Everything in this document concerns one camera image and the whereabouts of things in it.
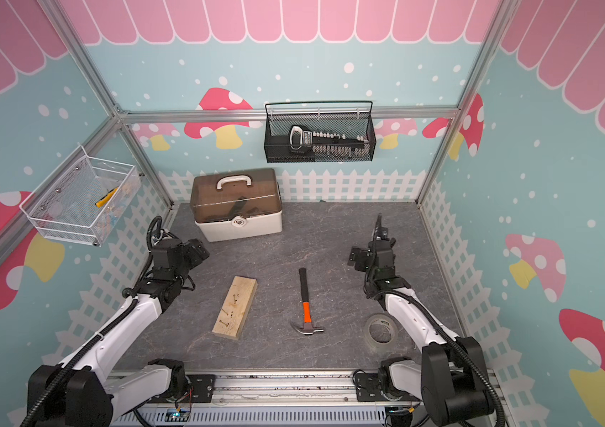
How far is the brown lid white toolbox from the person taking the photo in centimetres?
96

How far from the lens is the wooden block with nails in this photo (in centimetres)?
83

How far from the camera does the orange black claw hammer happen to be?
848mm

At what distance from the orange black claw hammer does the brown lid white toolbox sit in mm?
223

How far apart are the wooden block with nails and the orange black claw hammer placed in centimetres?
17

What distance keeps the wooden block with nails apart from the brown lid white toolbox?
0.20 meters
